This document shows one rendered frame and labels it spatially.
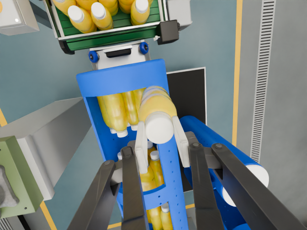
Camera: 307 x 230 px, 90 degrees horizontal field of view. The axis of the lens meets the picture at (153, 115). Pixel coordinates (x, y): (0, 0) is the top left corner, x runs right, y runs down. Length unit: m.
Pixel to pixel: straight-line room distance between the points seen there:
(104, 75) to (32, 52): 1.46
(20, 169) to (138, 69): 0.62
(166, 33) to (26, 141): 0.70
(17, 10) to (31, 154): 0.52
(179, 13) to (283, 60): 1.79
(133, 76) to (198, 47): 1.45
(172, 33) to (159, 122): 0.51
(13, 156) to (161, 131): 0.67
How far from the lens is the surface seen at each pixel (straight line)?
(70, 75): 1.72
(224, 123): 2.12
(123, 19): 0.76
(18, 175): 0.82
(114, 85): 0.40
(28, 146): 0.82
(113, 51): 0.59
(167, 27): 0.67
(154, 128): 0.20
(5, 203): 0.89
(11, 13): 0.63
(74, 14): 0.59
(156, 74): 0.44
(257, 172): 1.04
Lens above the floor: 1.63
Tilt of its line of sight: 70 degrees down
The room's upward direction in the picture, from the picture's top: 151 degrees clockwise
